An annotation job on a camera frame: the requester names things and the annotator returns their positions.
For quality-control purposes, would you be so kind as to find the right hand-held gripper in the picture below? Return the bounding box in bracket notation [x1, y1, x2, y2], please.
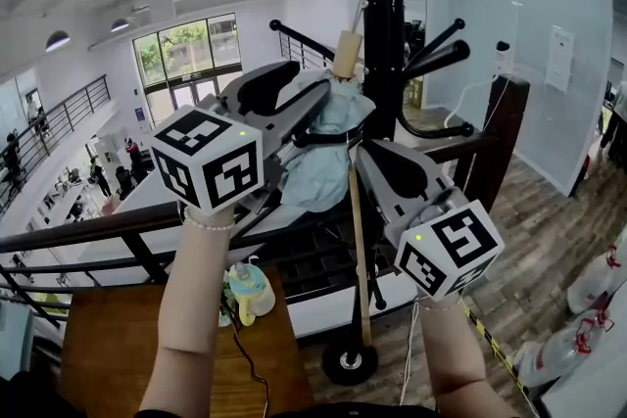
[356, 140, 506, 299]

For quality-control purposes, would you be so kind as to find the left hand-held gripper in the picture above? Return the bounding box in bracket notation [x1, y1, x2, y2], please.
[149, 60, 335, 231]

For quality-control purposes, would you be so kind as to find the light blue cloth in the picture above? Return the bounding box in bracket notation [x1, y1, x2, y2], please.
[281, 0, 377, 214]

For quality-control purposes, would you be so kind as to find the black coat rack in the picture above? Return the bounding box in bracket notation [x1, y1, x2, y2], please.
[268, 0, 504, 387]

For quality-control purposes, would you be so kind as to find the person's right forearm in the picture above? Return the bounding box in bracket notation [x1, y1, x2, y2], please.
[415, 296, 515, 418]

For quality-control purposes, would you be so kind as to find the person's left forearm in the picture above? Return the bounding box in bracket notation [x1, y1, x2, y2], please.
[139, 205, 237, 413]

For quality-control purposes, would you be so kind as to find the wooden clothes hanger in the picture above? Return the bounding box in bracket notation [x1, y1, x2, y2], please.
[346, 151, 374, 345]

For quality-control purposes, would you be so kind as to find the large glass entrance window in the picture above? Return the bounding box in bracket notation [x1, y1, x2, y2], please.
[131, 13, 244, 114]

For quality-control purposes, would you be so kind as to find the pastel blue yellow bottle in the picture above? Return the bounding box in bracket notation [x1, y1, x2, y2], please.
[227, 254, 276, 328]

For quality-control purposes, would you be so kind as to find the white paper notice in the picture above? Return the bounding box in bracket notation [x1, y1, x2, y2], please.
[544, 24, 576, 94]

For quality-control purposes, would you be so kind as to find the yellow black hazard tape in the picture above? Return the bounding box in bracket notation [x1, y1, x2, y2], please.
[462, 298, 535, 412]

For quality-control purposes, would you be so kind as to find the black balcony railing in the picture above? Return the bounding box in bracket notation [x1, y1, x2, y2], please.
[0, 73, 113, 211]

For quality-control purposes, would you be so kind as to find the white plastic bag red print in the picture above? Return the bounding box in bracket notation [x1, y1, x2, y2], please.
[513, 307, 616, 391]
[567, 243, 627, 315]

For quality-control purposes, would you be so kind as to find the dark handrail metal railing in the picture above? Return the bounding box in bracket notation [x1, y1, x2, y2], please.
[0, 131, 499, 324]

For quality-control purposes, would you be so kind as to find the brown wooden table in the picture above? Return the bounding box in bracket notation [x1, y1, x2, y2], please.
[61, 266, 314, 418]

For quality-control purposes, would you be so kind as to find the light blue side table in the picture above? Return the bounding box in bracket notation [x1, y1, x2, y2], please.
[0, 302, 35, 388]

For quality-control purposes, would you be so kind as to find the black office chair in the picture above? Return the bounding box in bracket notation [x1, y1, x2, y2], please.
[0, 369, 65, 418]

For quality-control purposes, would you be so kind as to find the white camera cable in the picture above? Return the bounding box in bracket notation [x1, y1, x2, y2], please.
[443, 71, 508, 129]

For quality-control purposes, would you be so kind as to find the dark wooden newel post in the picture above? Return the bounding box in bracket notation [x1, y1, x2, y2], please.
[464, 73, 532, 216]

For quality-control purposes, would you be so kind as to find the thin chain bracelet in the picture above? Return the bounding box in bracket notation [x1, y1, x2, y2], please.
[415, 298, 464, 312]

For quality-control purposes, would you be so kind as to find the pearl bracelet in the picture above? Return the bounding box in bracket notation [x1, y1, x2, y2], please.
[183, 208, 236, 232]

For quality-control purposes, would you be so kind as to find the white security camera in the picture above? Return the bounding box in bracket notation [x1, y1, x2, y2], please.
[494, 40, 514, 75]

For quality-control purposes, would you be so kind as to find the black power cable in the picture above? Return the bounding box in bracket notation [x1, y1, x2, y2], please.
[229, 307, 271, 418]

